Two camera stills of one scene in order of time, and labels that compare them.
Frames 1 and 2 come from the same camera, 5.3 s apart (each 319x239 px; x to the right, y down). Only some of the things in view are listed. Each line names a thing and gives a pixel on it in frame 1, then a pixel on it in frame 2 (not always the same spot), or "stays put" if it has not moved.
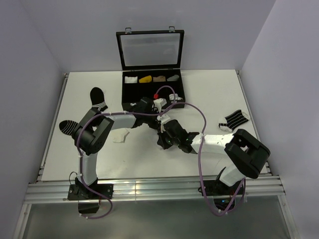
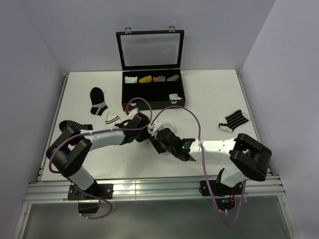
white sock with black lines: x=171 y=97 stays put
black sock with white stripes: x=97 y=99 stays put
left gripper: x=156 y=126 → x=146 y=136
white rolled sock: x=130 y=79 stays put
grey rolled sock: x=172 y=78 stays put
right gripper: x=161 y=140 → x=156 y=144
